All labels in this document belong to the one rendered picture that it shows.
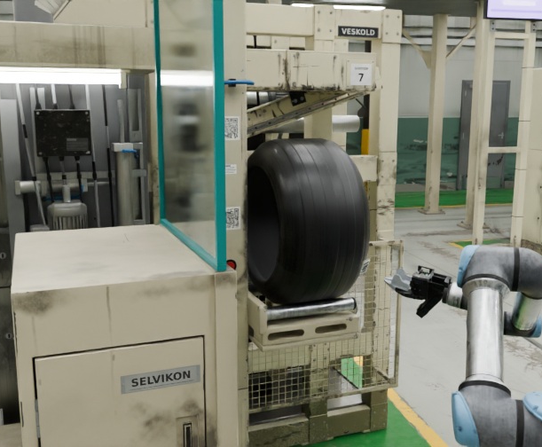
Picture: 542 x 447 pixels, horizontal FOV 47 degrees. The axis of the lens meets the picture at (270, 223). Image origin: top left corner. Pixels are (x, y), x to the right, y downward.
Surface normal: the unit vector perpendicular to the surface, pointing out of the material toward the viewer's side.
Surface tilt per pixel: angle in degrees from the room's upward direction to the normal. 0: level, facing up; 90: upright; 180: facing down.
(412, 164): 90
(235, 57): 90
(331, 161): 40
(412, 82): 90
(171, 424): 90
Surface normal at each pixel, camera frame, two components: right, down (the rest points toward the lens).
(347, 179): 0.29, -0.45
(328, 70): 0.36, 0.17
